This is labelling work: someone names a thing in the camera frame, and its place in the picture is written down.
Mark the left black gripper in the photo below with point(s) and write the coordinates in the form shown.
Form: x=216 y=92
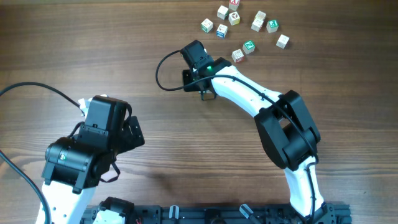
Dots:
x=130 y=136

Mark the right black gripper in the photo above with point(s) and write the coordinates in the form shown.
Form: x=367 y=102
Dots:
x=186 y=75

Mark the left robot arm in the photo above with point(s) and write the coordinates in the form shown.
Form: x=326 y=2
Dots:
x=75 y=163

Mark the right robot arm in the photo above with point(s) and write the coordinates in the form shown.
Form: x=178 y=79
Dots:
x=287 y=131

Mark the red bottomed picture block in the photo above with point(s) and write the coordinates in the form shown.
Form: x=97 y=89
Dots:
x=237 y=56

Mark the green edged picture block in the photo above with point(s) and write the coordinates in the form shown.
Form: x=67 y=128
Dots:
x=207 y=25

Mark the blue edged picture block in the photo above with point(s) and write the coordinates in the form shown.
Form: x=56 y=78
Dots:
x=221 y=31

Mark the green Z letter block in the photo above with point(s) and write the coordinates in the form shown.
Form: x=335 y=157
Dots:
x=249 y=46

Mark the plain white top block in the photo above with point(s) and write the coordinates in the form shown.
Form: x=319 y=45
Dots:
x=222 y=12

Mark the plain white block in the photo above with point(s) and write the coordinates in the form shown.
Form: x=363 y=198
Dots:
x=282 y=41
x=222 y=12

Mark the yellow edged picture block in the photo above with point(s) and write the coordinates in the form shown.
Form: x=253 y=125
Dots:
x=234 y=18

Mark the red X letter block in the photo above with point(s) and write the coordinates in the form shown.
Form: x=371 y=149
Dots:
x=234 y=4

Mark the white block beside tan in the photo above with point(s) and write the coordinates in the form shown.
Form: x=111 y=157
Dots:
x=257 y=24

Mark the tan wooden block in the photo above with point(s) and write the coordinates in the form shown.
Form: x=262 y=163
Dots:
x=260 y=15

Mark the green J letter block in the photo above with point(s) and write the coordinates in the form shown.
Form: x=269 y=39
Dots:
x=272 y=26

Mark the plain white right block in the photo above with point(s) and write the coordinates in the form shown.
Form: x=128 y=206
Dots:
x=282 y=41

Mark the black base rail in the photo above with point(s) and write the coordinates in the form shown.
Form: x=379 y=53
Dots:
x=280 y=213

